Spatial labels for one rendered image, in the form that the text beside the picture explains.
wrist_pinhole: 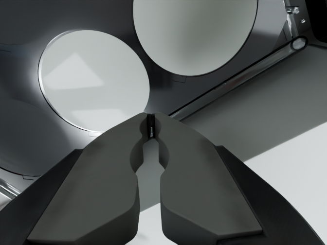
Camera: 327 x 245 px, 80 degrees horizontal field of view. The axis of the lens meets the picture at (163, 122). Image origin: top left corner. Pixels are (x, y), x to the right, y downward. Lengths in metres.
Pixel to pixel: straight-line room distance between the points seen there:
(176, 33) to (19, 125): 0.18
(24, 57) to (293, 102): 0.23
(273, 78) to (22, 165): 0.30
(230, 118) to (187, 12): 0.11
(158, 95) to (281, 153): 0.11
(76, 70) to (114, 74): 0.03
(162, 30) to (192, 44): 0.03
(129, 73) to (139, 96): 0.02
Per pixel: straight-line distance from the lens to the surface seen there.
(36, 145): 0.26
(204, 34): 0.19
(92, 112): 0.21
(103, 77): 0.19
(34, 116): 0.24
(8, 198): 0.38
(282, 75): 0.25
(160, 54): 0.18
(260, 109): 0.21
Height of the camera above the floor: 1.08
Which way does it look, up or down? 60 degrees down
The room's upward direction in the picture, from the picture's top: 175 degrees clockwise
